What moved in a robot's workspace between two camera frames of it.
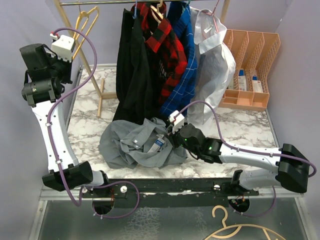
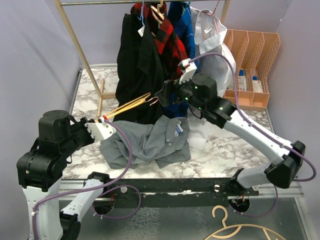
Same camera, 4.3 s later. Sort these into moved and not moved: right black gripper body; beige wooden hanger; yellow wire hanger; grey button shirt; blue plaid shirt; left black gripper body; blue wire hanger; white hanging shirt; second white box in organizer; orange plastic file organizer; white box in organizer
Moved: yellow wire hanger; right black gripper body; blue wire hanger; left black gripper body
Not moved: orange plastic file organizer; white box in organizer; second white box in organizer; blue plaid shirt; grey button shirt; white hanging shirt; beige wooden hanger
